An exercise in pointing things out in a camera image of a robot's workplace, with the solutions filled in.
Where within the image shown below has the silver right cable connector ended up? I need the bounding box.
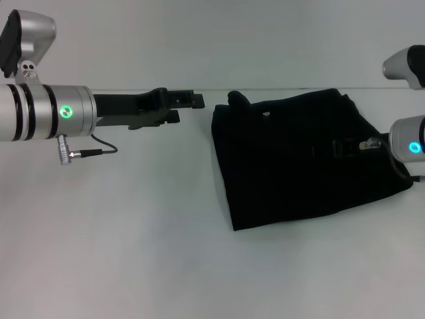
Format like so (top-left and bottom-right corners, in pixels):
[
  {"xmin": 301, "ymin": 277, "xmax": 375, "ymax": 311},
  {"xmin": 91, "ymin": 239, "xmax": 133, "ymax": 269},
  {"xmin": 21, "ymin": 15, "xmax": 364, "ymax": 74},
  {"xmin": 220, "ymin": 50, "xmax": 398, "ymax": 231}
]
[{"xmin": 359, "ymin": 138, "xmax": 381, "ymax": 151}]

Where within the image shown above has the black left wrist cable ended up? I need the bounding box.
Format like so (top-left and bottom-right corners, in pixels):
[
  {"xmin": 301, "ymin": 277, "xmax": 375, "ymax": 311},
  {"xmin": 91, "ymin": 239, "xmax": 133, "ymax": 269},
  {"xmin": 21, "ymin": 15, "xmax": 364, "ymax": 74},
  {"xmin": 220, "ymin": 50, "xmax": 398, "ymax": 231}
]
[{"xmin": 71, "ymin": 132, "xmax": 119, "ymax": 157}]

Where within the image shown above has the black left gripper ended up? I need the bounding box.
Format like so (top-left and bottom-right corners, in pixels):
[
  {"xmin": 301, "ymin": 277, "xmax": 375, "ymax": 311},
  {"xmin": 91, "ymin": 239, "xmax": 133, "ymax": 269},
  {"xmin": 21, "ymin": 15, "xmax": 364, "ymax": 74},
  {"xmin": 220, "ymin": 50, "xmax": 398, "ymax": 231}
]
[{"xmin": 92, "ymin": 86, "xmax": 206, "ymax": 131}]

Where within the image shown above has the black shirt with white print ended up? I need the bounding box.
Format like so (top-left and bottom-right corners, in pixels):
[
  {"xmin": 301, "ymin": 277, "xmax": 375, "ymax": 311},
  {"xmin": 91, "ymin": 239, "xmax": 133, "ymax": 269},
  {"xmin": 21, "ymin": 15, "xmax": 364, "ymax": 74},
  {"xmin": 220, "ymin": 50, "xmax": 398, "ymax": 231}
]
[{"xmin": 211, "ymin": 88, "xmax": 414, "ymax": 232}]

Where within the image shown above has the grey right wrist cable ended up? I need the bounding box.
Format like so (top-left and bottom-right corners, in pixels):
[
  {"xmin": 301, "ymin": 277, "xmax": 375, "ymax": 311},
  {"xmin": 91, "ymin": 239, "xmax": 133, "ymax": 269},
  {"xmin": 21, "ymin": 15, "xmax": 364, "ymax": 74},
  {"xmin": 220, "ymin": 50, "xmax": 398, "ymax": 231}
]
[{"xmin": 378, "ymin": 139, "xmax": 425, "ymax": 183}]

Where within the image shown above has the silver cable connector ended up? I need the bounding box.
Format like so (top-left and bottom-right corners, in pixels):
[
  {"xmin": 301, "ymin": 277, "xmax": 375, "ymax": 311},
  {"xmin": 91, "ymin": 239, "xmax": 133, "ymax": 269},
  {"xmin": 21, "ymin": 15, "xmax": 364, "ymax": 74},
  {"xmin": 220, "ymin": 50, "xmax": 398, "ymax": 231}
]
[
  {"xmin": 359, "ymin": 138, "xmax": 381, "ymax": 151},
  {"xmin": 57, "ymin": 134, "xmax": 75, "ymax": 165}
]

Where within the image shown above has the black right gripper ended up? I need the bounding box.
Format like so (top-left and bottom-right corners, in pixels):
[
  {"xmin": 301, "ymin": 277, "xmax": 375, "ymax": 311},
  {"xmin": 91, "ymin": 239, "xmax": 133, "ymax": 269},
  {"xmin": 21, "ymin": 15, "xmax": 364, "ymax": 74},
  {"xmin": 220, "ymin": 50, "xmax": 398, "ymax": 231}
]
[{"xmin": 330, "ymin": 132, "xmax": 393, "ymax": 160}]

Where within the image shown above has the silver left cable connector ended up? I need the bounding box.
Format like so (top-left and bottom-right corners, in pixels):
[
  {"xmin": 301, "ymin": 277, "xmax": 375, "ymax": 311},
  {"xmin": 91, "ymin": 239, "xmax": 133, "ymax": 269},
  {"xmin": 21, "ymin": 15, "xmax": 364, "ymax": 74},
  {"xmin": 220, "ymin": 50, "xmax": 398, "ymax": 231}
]
[{"xmin": 57, "ymin": 134, "xmax": 75, "ymax": 165}]

